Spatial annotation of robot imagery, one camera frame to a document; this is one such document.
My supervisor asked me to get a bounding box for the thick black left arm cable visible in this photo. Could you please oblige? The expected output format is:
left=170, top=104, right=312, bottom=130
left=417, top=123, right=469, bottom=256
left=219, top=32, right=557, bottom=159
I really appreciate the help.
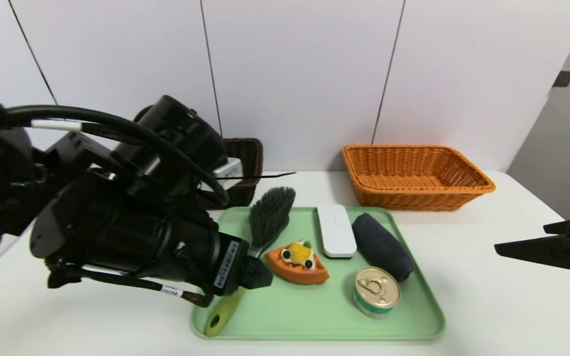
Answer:
left=3, top=105, right=230, bottom=206

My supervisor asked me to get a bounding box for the dark brown wicker basket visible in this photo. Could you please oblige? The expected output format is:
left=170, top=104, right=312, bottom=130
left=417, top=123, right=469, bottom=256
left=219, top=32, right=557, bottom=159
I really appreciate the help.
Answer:
left=198, top=138, right=264, bottom=208

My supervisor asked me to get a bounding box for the black zip tie tail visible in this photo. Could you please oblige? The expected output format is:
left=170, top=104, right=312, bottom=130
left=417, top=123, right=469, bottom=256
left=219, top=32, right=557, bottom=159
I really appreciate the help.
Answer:
left=226, top=172, right=296, bottom=180

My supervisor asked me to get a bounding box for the orange toy fruit tart slice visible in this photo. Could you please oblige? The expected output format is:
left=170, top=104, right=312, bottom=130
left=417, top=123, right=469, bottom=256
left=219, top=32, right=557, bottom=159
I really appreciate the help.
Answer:
left=264, top=239, right=330, bottom=285

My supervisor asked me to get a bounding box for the dark blue rolled towel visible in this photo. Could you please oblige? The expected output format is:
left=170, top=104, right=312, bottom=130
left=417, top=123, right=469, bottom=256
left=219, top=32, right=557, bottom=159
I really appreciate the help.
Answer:
left=352, top=213, right=414, bottom=282

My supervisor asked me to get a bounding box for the braided left gripper cable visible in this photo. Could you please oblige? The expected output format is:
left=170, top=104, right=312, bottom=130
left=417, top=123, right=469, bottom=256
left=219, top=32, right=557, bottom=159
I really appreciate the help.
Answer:
left=47, top=265, right=214, bottom=308

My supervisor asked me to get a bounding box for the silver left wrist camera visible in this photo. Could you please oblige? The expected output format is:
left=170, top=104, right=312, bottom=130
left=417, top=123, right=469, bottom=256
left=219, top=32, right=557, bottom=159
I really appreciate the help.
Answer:
left=213, top=158, right=244, bottom=191

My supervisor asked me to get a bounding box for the light green plastic tray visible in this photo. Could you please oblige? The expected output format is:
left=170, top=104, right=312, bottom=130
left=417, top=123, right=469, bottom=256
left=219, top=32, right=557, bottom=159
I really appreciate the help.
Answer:
left=190, top=206, right=446, bottom=341

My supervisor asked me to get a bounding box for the gold lid tin can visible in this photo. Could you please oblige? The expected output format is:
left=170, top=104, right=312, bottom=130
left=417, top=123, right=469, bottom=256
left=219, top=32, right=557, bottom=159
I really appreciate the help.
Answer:
left=353, top=267, right=401, bottom=318

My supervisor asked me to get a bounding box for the green handled dark bristle brush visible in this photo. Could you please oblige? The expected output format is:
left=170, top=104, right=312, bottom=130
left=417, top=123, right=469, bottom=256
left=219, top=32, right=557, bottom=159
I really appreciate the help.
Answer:
left=205, top=186, right=296, bottom=337

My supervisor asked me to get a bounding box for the orange wicker basket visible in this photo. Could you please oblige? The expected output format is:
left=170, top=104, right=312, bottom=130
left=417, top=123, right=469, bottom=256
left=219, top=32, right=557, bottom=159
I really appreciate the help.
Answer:
left=342, top=144, right=496, bottom=212

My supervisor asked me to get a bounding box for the white rectangular board eraser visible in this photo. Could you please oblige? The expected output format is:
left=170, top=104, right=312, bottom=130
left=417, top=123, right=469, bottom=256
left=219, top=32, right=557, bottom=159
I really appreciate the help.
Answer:
left=317, top=204, right=358, bottom=259

